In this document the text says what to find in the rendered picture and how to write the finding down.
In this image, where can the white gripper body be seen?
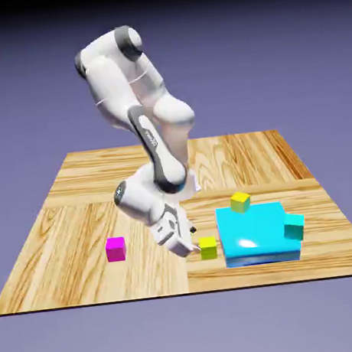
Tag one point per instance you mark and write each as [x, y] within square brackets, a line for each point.
[183, 239]

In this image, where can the small lime green cube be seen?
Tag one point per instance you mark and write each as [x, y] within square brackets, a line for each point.
[208, 248]

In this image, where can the small teal cube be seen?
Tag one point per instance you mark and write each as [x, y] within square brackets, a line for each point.
[294, 227]

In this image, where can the small yellow cube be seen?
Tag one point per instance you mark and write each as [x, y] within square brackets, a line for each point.
[240, 202]

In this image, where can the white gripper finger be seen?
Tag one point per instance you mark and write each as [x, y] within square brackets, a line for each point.
[193, 230]
[196, 248]

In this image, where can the small magenta cube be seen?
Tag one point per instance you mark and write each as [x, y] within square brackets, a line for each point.
[115, 250]

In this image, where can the large cyan box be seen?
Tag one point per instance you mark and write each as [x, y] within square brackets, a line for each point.
[253, 232]

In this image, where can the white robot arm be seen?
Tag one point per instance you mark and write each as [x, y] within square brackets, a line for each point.
[113, 87]

